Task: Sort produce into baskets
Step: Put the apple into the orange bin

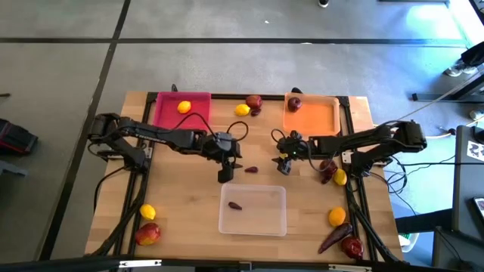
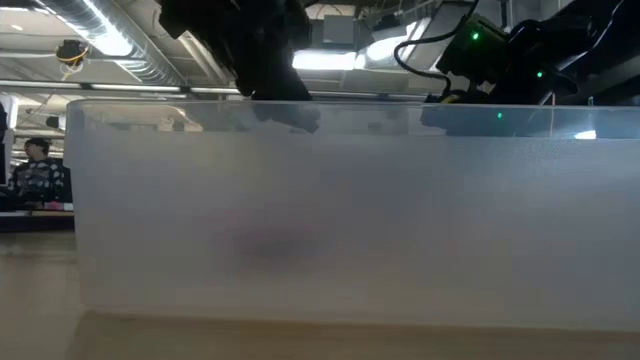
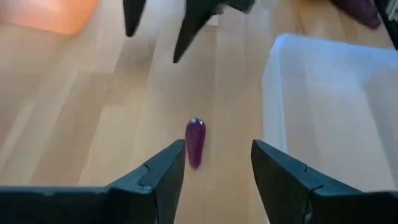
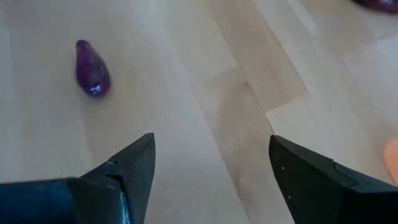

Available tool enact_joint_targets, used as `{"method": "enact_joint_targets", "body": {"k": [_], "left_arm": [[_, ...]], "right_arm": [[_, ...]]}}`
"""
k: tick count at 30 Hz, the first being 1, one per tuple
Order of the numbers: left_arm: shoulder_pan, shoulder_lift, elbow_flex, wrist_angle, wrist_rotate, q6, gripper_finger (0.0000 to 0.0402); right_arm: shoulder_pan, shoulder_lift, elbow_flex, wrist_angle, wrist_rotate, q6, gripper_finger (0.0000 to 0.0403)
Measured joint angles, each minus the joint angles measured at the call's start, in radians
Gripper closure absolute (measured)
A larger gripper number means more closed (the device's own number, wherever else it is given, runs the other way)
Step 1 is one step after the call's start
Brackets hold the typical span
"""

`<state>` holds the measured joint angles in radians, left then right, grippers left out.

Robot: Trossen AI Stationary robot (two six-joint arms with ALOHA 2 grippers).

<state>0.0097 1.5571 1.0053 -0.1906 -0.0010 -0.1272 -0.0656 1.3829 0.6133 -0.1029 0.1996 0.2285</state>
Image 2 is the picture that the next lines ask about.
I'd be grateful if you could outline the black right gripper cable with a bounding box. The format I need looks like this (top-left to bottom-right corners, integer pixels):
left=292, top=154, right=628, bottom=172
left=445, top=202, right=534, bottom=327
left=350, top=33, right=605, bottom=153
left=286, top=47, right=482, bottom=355
left=393, top=0, right=481, bottom=97

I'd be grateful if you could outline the grey ceiling box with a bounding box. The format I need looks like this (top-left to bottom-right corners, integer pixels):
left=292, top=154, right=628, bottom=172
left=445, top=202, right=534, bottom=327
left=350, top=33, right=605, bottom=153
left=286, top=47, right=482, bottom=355
left=322, top=14, right=359, bottom=46

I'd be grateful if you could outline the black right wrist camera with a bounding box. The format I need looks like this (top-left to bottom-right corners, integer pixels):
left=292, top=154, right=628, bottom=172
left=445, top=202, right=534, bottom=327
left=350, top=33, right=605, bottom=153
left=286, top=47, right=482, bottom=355
left=437, top=13, right=509, bottom=87

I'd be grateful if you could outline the yellow ceiling cable reel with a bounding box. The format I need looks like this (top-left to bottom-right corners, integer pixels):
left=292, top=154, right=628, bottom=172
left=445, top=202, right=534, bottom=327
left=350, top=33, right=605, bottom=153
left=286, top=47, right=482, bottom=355
left=54, top=38, right=91, bottom=72

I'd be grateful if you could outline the ceiling light panel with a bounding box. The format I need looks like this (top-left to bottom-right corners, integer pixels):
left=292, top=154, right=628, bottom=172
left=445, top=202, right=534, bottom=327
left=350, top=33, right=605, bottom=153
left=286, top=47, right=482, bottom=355
left=292, top=49, right=359, bottom=71

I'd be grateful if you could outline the dark background desk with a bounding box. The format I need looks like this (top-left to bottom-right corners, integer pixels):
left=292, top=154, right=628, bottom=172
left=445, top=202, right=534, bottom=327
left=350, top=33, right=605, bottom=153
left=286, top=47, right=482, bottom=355
left=0, top=209, right=76, bottom=234

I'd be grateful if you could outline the corrugated round silver duct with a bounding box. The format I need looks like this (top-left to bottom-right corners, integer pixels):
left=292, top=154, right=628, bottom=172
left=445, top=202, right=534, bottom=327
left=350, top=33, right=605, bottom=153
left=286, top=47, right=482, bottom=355
left=39, top=0, right=189, bottom=86

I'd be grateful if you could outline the translucent clear plastic bin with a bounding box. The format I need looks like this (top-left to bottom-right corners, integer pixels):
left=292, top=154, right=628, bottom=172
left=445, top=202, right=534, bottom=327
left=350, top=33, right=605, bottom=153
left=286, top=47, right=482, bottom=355
left=63, top=98, right=640, bottom=334

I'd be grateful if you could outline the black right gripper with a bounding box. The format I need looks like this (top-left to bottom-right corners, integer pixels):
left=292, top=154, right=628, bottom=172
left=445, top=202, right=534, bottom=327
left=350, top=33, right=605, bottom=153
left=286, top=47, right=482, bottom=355
left=419, top=19, right=584, bottom=137

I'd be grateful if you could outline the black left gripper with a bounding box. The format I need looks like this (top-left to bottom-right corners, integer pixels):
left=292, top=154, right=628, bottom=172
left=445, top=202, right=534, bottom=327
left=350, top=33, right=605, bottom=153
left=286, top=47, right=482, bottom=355
left=158, top=0, right=322, bottom=135

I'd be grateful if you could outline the horizontal metal pipe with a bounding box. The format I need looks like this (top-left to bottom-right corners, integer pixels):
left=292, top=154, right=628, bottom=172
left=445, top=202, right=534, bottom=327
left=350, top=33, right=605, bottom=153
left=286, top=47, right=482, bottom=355
left=0, top=79, right=431, bottom=99

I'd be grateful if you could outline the person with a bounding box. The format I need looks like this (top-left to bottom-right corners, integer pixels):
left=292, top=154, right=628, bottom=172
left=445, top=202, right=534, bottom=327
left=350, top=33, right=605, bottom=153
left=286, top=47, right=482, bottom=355
left=7, top=137, right=71, bottom=210

